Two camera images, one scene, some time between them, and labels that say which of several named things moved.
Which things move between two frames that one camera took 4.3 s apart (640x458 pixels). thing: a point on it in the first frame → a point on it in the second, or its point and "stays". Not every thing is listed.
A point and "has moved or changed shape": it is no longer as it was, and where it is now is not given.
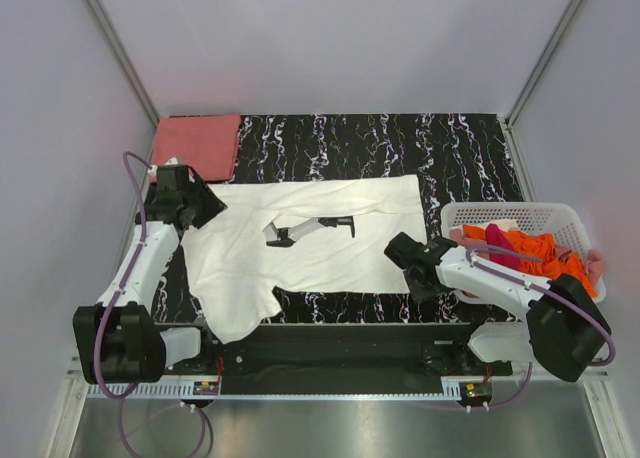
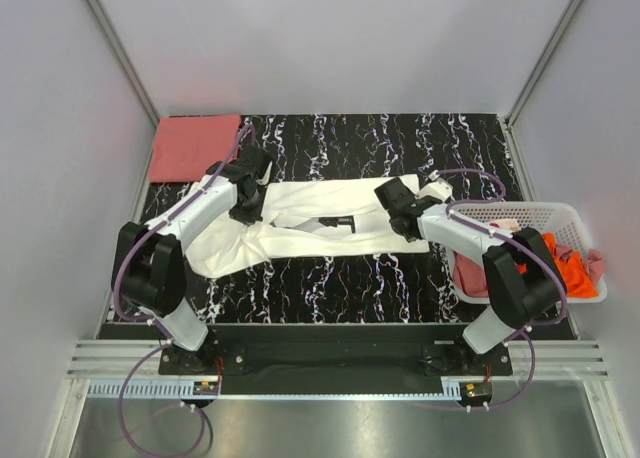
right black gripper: [420, 294] → [411, 238]
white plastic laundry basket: [560, 220] stays
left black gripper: [214, 206] → [250, 217]
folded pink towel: [208, 143] stays
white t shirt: [237, 273] has moved or changed shape
